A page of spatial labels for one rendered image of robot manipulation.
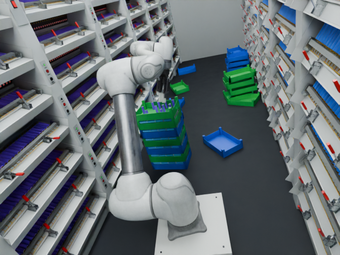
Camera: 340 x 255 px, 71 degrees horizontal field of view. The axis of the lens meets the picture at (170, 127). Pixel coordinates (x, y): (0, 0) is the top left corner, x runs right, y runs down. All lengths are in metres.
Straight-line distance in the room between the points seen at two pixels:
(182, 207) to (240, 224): 0.58
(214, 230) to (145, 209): 0.33
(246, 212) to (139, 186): 0.77
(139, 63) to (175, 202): 0.63
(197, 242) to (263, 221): 0.54
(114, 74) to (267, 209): 1.17
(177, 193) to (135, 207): 0.20
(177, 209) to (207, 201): 0.27
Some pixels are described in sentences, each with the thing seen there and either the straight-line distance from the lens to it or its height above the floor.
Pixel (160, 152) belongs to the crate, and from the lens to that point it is 1.92.
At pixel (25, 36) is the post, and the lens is 1.41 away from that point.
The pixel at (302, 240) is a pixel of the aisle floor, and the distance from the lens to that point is 1.53.
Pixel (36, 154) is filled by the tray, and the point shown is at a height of 0.74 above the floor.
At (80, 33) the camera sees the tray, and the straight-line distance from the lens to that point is 1.84.
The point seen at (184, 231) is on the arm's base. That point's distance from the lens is 1.17.
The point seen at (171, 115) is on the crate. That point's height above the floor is 0.50.
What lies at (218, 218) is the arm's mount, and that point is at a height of 0.30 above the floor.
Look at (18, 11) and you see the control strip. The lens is 1.44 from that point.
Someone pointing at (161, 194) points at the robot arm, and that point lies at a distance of 1.04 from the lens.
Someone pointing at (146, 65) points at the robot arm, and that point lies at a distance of 1.09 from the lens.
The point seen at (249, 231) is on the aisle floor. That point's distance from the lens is 1.54.
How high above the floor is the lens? 1.26
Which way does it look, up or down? 29 degrees down
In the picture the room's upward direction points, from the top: 16 degrees counter-clockwise
